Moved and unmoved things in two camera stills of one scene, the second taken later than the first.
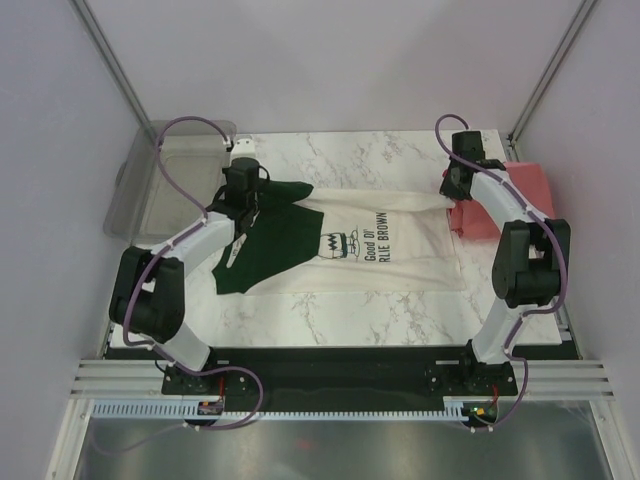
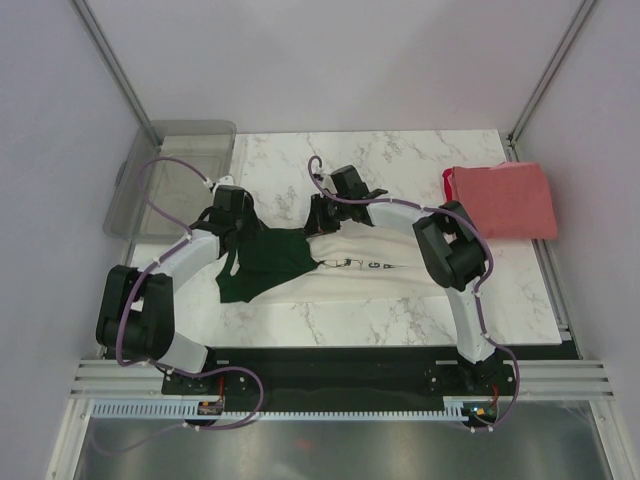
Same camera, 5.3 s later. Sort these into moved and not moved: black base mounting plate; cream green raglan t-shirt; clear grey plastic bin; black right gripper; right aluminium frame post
Moved: black right gripper; cream green raglan t-shirt
Not moved: clear grey plastic bin; right aluminium frame post; black base mounting plate
